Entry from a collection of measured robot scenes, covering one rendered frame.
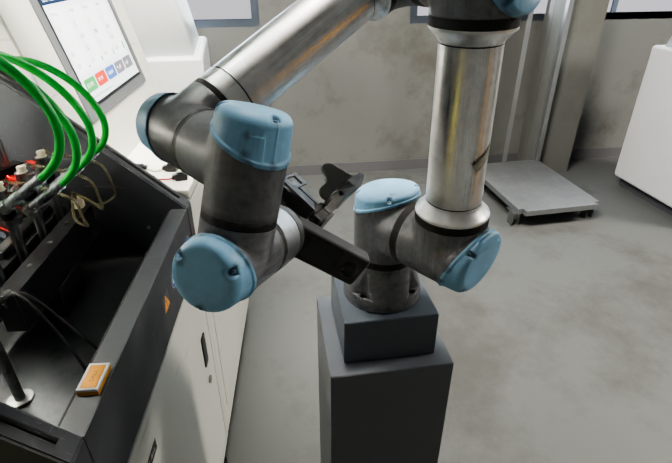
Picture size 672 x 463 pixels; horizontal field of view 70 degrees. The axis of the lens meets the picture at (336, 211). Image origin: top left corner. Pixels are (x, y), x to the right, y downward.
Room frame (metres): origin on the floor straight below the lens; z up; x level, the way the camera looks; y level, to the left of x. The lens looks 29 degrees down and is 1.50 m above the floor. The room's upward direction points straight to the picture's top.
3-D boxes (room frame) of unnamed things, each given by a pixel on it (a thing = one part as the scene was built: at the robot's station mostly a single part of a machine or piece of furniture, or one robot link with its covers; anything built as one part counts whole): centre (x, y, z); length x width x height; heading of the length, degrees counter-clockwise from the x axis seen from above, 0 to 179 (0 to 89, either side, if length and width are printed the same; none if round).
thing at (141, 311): (0.71, 0.36, 0.87); 0.62 x 0.04 x 0.16; 3
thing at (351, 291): (0.77, -0.09, 0.95); 0.15 x 0.15 x 0.10
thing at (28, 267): (0.81, 0.61, 0.91); 0.34 x 0.10 x 0.15; 3
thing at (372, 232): (0.76, -0.10, 1.07); 0.13 x 0.12 x 0.14; 43
